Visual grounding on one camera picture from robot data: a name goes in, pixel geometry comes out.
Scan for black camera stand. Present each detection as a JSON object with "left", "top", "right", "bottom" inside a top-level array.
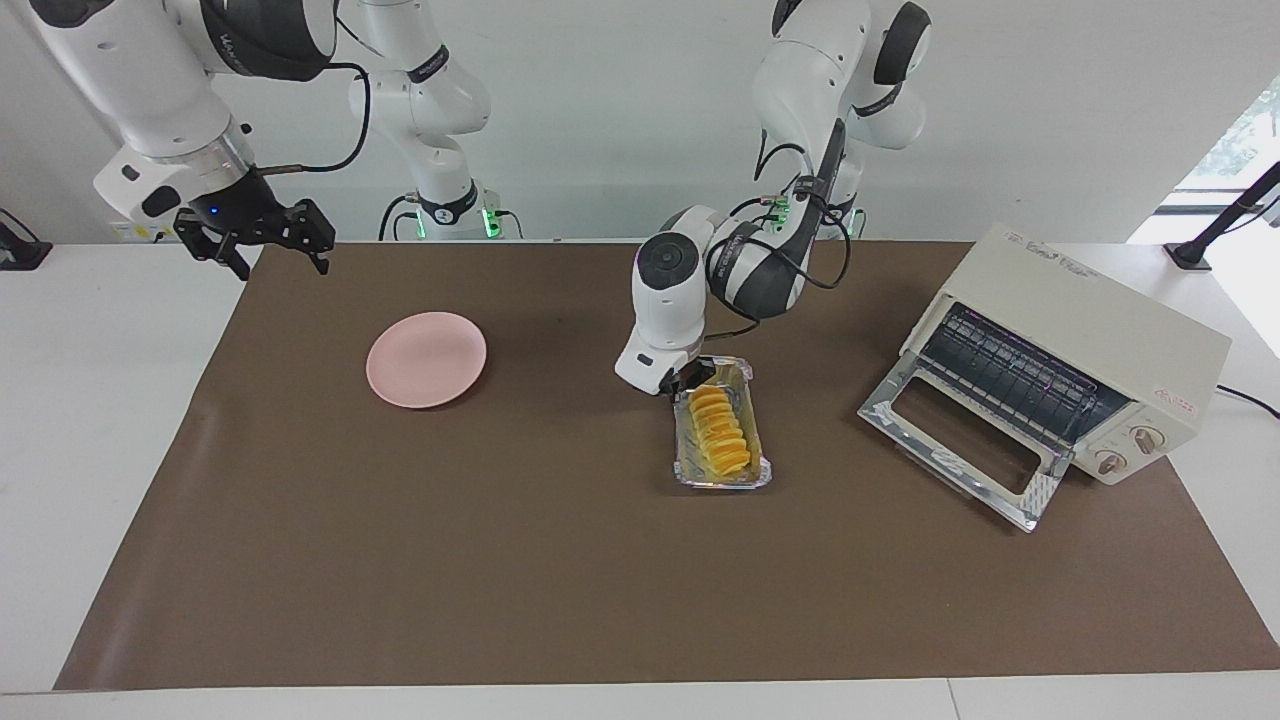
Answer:
[{"left": 1164, "top": 161, "right": 1280, "bottom": 274}]

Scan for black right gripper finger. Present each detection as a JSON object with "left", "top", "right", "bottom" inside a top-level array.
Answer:
[
  {"left": 173, "top": 207, "right": 252, "bottom": 282},
  {"left": 280, "top": 197, "right": 337, "bottom": 277}
]

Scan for cream toaster oven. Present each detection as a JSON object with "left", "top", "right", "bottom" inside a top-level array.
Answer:
[{"left": 899, "top": 221, "right": 1234, "bottom": 488}]

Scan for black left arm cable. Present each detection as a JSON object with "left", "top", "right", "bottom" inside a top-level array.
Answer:
[{"left": 700, "top": 130, "right": 854, "bottom": 347}]

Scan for yellow sliced bread loaf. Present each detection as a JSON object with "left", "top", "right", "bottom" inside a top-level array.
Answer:
[{"left": 689, "top": 384, "right": 754, "bottom": 477}]

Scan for metal oven rack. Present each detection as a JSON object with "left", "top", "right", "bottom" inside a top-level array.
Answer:
[{"left": 919, "top": 302, "right": 1133, "bottom": 447}]

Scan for brown table mat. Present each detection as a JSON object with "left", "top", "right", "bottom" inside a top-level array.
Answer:
[{"left": 54, "top": 240, "right": 1280, "bottom": 692}]

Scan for black base cable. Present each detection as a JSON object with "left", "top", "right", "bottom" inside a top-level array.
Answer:
[{"left": 377, "top": 194, "right": 423, "bottom": 242}]

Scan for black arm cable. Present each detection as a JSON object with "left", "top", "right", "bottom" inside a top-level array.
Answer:
[
  {"left": 255, "top": 60, "right": 373, "bottom": 176},
  {"left": 700, "top": 130, "right": 854, "bottom": 347}
]

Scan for pink round plate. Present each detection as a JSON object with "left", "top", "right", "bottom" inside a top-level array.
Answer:
[{"left": 364, "top": 311, "right": 490, "bottom": 411}]

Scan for bright window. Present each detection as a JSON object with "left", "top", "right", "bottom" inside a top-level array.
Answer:
[{"left": 1172, "top": 78, "right": 1280, "bottom": 193}]

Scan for black oven power cable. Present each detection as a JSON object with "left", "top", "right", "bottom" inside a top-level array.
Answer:
[{"left": 1214, "top": 382, "right": 1280, "bottom": 420}]

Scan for black table clamp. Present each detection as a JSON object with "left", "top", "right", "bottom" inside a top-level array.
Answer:
[{"left": 0, "top": 207, "right": 54, "bottom": 272}]

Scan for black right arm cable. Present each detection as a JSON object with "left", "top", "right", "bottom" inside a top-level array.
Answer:
[{"left": 255, "top": 60, "right": 373, "bottom": 176}]

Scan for glass oven door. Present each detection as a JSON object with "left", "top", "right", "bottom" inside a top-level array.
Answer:
[{"left": 856, "top": 351, "right": 1074, "bottom": 535}]

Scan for aluminium foil tray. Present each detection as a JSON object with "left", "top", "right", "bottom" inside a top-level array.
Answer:
[{"left": 671, "top": 355, "right": 774, "bottom": 492}]

